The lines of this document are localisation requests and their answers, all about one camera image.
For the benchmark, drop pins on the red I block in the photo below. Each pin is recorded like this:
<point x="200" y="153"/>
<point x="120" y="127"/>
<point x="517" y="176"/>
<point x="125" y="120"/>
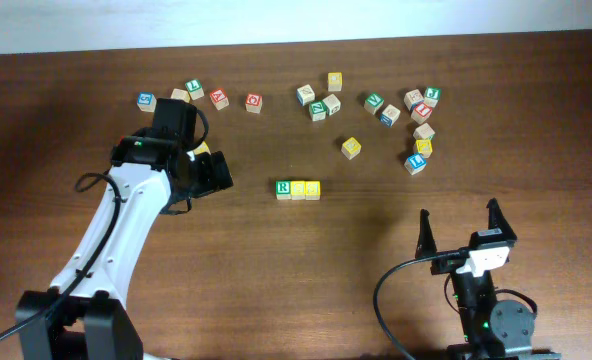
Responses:
<point x="421" y="112"/>

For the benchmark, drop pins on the green R block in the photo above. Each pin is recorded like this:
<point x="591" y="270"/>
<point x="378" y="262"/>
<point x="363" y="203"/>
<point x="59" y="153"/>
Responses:
<point x="283" y="190"/>

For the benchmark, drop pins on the blue S block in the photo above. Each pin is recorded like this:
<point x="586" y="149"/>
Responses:
<point x="390" y="115"/>

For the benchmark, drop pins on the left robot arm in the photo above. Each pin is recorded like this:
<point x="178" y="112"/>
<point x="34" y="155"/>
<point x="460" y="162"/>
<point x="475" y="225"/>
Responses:
<point x="155" y="171"/>

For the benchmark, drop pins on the green J block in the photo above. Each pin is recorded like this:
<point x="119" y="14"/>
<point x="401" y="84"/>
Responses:
<point x="432" y="96"/>

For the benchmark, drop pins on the plain wooden block right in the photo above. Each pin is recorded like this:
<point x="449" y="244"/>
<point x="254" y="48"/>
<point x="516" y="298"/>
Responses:
<point x="424" y="132"/>

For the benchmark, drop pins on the green L block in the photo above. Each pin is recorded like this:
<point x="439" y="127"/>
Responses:
<point x="195" y="89"/>

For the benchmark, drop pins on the blue L block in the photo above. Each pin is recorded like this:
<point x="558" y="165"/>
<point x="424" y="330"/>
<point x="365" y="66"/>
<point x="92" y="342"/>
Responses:
<point x="415" y="164"/>

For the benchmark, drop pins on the wooden block blue side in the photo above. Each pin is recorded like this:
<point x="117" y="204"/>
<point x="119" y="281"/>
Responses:
<point x="305" y="94"/>

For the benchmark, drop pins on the blue 5 block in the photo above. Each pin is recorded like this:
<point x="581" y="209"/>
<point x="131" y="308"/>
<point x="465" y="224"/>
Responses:
<point x="146" y="102"/>

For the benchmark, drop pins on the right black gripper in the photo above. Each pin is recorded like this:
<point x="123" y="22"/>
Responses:
<point x="427" y="243"/>

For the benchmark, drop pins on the yellow block cluster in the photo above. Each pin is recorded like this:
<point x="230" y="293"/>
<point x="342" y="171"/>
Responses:
<point x="298" y="190"/>
<point x="202" y="148"/>

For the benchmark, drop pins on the yellow block top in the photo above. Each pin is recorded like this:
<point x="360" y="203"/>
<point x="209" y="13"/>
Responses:
<point x="334" y="81"/>

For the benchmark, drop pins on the green Z block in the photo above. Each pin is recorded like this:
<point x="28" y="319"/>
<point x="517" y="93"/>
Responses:
<point x="317" y="111"/>

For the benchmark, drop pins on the plain wooden block centre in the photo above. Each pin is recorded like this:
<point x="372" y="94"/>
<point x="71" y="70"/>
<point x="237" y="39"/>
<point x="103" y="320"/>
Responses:
<point x="332" y="104"/>

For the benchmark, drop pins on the green V block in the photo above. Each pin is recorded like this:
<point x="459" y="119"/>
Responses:
<point x="373" y="103"/>

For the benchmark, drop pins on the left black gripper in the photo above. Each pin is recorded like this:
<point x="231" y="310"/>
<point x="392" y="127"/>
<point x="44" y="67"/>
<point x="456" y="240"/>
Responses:
<point x="216" y="172"/>

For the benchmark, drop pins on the red A block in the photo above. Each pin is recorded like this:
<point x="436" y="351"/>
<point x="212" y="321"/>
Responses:
<point x="219" y="98"/>

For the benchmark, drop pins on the plain wooden block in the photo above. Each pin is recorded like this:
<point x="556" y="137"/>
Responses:
<point x="180" y="94"/>
<point x="424" y="132"/>
<point x="332" y="104"/>

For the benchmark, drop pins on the plain wooden block left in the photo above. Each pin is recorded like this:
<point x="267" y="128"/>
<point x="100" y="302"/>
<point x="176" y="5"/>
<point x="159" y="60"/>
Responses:
<point x="180" y="94"/>

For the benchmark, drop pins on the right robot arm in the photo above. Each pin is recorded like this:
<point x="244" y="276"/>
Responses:
<point x="496" y="323"/>

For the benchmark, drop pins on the red Q block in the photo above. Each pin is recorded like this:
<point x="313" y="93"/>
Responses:
<point x="253" y="103"/>

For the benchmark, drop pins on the wooden K block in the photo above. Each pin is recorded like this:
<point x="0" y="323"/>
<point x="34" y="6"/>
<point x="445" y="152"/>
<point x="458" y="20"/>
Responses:
<point x="413" y="98"/>

